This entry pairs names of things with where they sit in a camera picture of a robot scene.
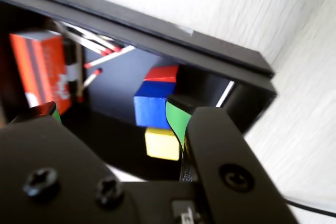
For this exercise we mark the black box tray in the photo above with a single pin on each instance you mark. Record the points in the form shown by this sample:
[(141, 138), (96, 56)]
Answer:
[(110, 90)]

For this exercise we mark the red matchbox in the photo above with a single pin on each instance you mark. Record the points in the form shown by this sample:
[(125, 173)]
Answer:
[(39, 64)]

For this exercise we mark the plain white stick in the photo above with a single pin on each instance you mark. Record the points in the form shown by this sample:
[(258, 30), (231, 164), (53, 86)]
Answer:
[(225, 93)]

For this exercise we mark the red-tipped match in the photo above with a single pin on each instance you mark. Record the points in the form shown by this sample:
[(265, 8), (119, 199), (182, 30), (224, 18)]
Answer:
[(90, 80), (113, 48), (110, 56)]

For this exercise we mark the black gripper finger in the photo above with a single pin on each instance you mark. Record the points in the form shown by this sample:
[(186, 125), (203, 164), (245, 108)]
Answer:
[(218, 142), (52, 169)]

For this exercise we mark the blue wooden cube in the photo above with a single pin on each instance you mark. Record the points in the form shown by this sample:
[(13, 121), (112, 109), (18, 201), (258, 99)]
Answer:
[(149, 108)]

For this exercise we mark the yellow wooden cube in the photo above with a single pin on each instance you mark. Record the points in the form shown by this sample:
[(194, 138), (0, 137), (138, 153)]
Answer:
[(161, 144)]

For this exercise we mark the red wooden cube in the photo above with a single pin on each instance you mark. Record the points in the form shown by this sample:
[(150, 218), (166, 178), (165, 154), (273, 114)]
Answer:
[(160, 73)]

